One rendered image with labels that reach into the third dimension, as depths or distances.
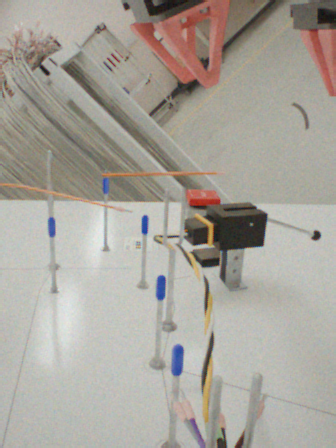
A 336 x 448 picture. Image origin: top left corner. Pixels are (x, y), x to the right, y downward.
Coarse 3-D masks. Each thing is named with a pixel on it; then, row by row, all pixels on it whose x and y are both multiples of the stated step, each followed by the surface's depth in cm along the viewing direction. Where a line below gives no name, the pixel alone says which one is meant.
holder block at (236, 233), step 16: (208, 208) 54; (224, 208) 53; (240, 208) 54; (256, 208) 55; (224, 224) 51; (240, 224) 52; (256, 224) 52; (224, 240) 52; (240, 240) 52; (256, 240) 53
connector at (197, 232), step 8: (208, 216) 54; (184, 224) 52; (192, 224) 51; (200, 224) 51; (216, 224) 51; (192, 232) 51; (200, 232) 51; (216, 232) 52; (192, 240) 51; (200, 240) 51; (216, 240) 52
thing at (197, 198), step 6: (186, 192) 78; (192, 192) 78; (198, 192) 78; (204, 192) 78; (210, 192) 78; (192, 198) 75; (198, 198) 75; (204, 198) 75; (210, 198) 75; (216, 198) 75; (192, 204) 75; (198, 204) 75; (204, 204) 75; (210, 204) 75
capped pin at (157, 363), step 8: (160, 280) 38; (160, 288) 38; (160, 296) 38; (160, 304) 39; (160, 312) 39; (160, 320) 39; (160, 328) 40; (160, 336) 40; (160, 344) 40; (152, 360) 41; (160, 360) 41; (160, 368) 40
